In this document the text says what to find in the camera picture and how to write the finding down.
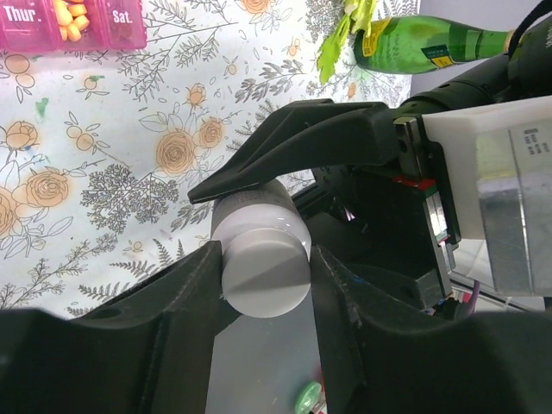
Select green glass bottle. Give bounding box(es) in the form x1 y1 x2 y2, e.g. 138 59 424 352
354 16 513 75

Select white capped pill bottle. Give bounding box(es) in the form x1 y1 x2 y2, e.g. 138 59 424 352
210 179 311 259

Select white bottle cap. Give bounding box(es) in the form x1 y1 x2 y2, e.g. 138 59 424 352
222 229 311 318

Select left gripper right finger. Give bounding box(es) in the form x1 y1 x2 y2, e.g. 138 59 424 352
310 248 551 413

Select pink weekly pill organizer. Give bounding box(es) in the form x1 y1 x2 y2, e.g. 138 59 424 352
1 0 147 53

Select orange pills in organizer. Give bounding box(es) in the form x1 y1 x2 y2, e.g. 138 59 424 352
52 0 90 42

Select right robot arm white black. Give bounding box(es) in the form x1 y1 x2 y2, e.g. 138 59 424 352
188 27 551 318

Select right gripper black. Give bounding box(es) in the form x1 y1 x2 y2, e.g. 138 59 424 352
188 99 461 319

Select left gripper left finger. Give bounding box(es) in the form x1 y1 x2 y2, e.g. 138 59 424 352
1 241 223 413

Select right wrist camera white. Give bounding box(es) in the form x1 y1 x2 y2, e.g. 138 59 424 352
423 97 551 297

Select celery stalk toy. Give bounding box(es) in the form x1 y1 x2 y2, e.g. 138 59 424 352
317 0 378 85

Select floral table mat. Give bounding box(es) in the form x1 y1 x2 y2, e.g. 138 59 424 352
1 1 411 317

